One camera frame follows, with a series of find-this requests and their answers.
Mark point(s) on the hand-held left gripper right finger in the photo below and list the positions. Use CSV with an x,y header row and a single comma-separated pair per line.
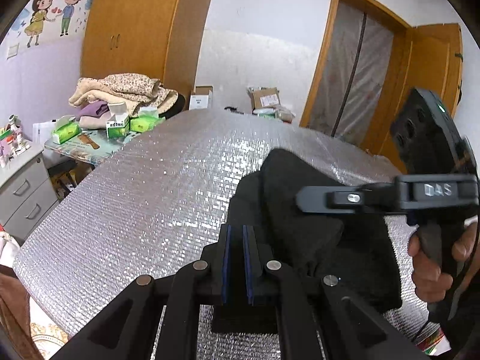
x,y
248,266

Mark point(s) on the brown cardboard box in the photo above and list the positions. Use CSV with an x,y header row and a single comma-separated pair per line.
x,y
264,99

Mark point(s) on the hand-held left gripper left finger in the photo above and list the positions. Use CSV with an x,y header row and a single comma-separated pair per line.
x,y
225,266

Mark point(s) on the wooden door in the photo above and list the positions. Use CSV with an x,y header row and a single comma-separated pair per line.
x,y
431,71

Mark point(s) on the clear plastic door curtain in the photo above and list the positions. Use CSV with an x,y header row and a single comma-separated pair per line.
x,y
356,67

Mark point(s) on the black pants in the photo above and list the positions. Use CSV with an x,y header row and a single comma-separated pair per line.
x,y
285,202

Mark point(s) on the wooden wardrobe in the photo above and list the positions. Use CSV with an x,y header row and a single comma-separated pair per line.
x,y
142,26

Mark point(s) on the green tissue pack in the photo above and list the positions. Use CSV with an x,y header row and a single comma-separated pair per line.
x,y
67,131
147,123

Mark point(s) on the brown blanket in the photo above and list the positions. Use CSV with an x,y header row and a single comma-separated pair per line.
x,y
15,307

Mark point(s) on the wooden door frame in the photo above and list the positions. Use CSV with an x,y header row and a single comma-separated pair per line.
x,y
326,45

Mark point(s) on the wooden comb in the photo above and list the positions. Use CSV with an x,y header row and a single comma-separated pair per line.
x,y
89,141

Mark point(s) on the cartoon couple wall sticker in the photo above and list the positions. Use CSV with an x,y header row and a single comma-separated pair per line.
x,y
56,11

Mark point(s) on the black cloth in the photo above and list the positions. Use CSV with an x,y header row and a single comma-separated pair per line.
x,y
176,105

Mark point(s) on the purple cloth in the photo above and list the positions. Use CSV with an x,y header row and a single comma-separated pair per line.
x,y
93,109

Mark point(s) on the green and white medicine box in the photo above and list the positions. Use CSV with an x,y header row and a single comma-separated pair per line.
x,y
118,129

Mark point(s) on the grey drawer cabinet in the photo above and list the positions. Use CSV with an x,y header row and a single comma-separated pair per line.
x,y
22,195

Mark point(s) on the person's right hand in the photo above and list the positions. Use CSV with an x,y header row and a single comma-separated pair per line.
x,y
425,273

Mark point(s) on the silver foil mat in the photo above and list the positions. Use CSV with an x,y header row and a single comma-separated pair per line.
x,y
150,195

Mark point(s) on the white cardboard box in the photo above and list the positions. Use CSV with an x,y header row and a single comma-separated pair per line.
x,y
200,99

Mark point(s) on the white wall switch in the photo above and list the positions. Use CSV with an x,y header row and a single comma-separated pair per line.
x,y
12,51

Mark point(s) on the person's right forearm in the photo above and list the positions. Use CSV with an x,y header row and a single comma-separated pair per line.
x,y
467,315

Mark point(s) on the pile of plastic bags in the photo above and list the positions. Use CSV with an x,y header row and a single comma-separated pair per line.
x,y
275,113

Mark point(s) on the group of toiletry bottles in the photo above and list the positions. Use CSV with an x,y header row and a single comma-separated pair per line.
x,y
11,142

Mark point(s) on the beige floral blanket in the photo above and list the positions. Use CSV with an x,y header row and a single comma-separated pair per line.
x,y
127,86

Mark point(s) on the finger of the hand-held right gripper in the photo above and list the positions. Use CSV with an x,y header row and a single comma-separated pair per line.
x,y
337,198

